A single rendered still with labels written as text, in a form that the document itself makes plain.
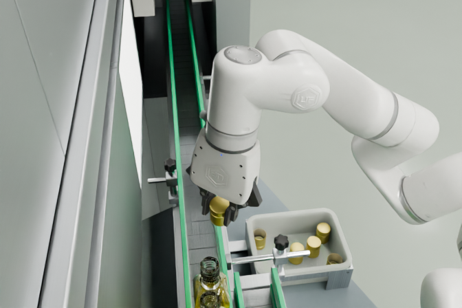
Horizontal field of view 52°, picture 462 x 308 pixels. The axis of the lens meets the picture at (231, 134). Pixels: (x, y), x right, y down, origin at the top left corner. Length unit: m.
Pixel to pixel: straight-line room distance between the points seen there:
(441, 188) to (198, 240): 0.54
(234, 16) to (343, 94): 0.87
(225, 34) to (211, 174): 0.93
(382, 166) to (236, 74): 0.35
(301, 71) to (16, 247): 0.39
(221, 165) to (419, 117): 0.32
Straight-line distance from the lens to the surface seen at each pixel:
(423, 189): 0.85
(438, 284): 0.78
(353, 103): 0.74
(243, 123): 0.64
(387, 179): 0.87
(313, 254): 1.21
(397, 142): 0.78
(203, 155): 0.71
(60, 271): 0.47
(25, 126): 0.44
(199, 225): 1.13
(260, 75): 0.61
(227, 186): 0.72
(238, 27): 1.59
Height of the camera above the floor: 1.77
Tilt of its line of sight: 41 degrees down
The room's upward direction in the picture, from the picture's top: straight up
